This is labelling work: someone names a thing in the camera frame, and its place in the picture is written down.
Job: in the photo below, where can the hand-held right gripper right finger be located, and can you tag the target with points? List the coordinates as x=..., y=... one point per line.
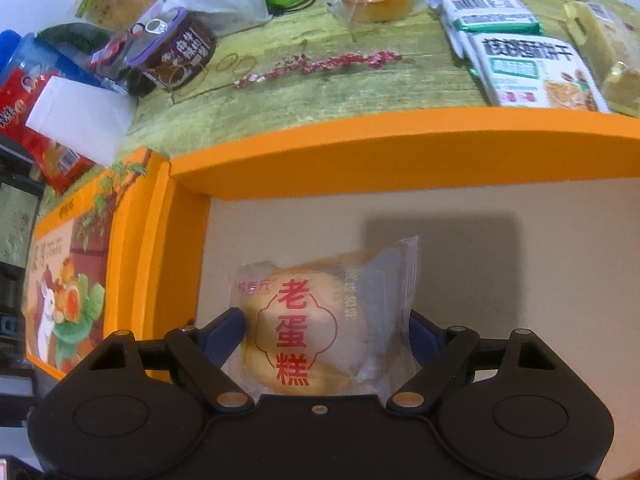
x=422, y=335

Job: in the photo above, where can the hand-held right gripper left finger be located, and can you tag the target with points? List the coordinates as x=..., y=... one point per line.
x=225, y=332

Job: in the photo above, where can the orange printed box lid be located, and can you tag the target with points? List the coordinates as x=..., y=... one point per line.
x=70, y=270

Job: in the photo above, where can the orange cardboard box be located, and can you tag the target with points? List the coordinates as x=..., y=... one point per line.
x=400, y=155

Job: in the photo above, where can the white green biscuit packet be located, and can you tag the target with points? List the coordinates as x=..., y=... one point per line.
x=490, y=7
x=530, y=75

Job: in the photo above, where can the yellow cracker packet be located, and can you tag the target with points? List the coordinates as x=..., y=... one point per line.
x=595, y=35
x=625, y=90

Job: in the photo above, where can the white paper cup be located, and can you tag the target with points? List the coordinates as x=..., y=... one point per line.
x=85, y=115

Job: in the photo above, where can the yellow rubber band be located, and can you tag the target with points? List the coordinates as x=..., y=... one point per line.
x=225, y=64
x=246, y=63

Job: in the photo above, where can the dark can with purple lid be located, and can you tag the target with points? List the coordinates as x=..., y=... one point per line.
x=185, y=55

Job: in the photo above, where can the red snack bag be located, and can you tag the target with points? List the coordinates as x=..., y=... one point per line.
x=30, y=125

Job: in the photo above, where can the dark jar with red lid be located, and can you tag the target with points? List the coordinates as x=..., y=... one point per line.
x=115, y=60

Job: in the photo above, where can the dark green pouch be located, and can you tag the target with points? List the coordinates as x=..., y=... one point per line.
x=75, y=37

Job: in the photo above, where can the blue water bottle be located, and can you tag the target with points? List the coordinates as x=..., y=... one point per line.
x=30, y=52

